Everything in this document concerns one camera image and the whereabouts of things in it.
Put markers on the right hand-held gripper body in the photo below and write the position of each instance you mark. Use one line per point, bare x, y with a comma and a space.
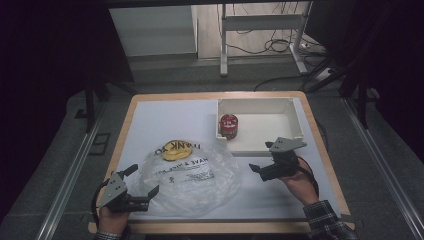
283, 160

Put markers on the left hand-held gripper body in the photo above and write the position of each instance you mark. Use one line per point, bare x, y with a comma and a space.
113, 191

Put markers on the white plastic bin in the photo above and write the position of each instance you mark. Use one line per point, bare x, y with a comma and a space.
266, 133

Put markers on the red-lidded candy jar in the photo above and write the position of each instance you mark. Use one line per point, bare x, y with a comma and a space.
228, 126

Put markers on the clear printed plastic bag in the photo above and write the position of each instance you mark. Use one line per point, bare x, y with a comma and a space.
193, 186

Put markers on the person's left hand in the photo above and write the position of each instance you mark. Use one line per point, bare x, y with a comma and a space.
111, 221

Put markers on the person's right hand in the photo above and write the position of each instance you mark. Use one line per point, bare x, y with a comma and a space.
300, 185

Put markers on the yellow round snack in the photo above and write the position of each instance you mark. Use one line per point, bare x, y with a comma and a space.
176, 150

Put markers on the black metal stand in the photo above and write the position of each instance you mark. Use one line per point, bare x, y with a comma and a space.
91, 100

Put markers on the white power strip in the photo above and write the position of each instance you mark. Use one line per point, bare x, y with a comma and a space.
322, 74

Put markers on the white cabinet panel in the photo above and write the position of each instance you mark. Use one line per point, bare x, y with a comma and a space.
153, 30

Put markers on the aluminium floor rail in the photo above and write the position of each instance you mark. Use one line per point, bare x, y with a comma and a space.
383, 166
66, 180

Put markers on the white metal table frame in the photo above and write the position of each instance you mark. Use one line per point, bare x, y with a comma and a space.
263, 22

